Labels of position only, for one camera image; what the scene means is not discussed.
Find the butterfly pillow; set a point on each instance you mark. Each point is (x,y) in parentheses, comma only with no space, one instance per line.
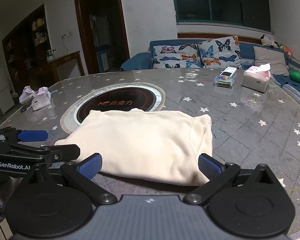
(178,56)
(220,52)

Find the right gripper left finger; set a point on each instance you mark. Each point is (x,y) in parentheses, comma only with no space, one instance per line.
(90,166)

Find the left butterfly pillow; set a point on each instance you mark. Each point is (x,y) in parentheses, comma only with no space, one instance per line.
(178,56)

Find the cream garment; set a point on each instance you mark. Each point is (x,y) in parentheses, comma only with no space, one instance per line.
(161,146)

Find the white tissue box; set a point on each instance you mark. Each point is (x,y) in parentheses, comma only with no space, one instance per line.
(257,78)

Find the panda plush toy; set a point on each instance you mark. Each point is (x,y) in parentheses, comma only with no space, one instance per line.
(267,40)

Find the right butterfly pillow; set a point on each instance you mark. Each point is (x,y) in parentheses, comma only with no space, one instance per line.
(220,52)

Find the white remote box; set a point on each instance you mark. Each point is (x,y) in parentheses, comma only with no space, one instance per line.
(229,72)

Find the blue sectional sofa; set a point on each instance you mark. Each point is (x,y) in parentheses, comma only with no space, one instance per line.
(143,61)

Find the dark window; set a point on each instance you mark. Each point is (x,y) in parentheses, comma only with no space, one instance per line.
(253,14)

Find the colourful clear pencil case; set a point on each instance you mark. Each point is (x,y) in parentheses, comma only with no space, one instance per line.
(224,81)

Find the round induction cooktop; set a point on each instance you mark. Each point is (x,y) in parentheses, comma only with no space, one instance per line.
(120,97)

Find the dark shelf cabinet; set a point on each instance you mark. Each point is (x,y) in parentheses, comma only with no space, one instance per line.
(25,50)

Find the beige plain cushion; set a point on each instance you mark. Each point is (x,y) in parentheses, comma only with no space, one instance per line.
(276,60)

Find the wooden side table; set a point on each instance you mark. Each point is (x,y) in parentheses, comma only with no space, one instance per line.
(67,66)

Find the green bowl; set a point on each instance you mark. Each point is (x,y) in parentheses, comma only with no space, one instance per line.
(294,75)

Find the pink white cloth bag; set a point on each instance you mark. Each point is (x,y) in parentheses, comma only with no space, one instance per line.
(36,99)

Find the dark wooden door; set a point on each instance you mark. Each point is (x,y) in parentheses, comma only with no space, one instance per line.
(103,34)

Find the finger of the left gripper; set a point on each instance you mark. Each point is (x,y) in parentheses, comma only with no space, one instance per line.
(32,136)
(47,155)

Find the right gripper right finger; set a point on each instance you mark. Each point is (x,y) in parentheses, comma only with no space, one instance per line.
(209,166)

